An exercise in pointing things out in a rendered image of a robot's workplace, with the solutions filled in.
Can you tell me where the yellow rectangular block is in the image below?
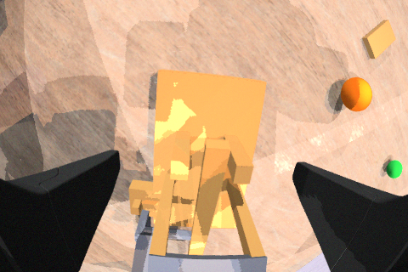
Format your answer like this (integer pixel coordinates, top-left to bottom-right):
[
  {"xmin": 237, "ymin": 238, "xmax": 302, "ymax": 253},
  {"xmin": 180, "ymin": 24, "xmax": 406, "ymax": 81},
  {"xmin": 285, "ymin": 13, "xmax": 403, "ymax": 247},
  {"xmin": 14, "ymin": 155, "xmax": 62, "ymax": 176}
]
[{"xmin": 363, "ymin": 20, "xmax": 395, "ymax": 59}]

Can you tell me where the green ball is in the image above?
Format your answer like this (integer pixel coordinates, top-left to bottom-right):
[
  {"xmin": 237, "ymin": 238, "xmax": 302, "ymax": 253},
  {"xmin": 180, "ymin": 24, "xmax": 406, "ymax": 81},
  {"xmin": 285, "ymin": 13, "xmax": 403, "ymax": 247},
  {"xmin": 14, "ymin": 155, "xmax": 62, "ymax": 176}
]
[{"xmin": 387, "ymin": 160, "xmax": 402, "ymax": 178}]

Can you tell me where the orange ball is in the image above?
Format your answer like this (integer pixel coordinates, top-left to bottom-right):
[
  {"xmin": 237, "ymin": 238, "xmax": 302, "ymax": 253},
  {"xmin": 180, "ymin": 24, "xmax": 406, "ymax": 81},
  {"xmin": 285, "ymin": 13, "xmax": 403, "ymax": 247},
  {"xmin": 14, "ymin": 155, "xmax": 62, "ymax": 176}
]
[{"xmin": 341, "ymin": 77, "xmax": 371, "ymax": 112}]

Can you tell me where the orange wooden catapult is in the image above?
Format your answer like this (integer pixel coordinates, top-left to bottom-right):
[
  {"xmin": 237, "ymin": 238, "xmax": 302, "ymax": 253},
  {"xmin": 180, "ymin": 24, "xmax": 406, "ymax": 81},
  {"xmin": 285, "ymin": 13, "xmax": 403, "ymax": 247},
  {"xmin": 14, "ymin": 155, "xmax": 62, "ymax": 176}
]
[{"xmin": 129, "ymin": 69, "xmax": 268, "ymax": 272}]

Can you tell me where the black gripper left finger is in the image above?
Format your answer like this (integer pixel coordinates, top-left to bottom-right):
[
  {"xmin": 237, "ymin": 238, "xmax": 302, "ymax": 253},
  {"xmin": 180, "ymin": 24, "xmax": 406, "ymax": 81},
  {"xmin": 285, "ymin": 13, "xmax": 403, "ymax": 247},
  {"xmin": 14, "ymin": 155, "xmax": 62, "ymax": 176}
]
[{"xmin": 0, "ymin": 150, "xmax": 120, "ymax": 272}]

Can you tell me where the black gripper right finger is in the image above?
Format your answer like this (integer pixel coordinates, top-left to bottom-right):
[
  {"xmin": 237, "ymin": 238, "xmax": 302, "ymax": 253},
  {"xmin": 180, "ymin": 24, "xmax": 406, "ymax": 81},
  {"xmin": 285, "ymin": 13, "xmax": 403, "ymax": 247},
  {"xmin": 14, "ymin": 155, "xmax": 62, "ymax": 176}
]
[{"xmin": 292, "ymin": 161, "xmax": 408, "ymax": 272}]

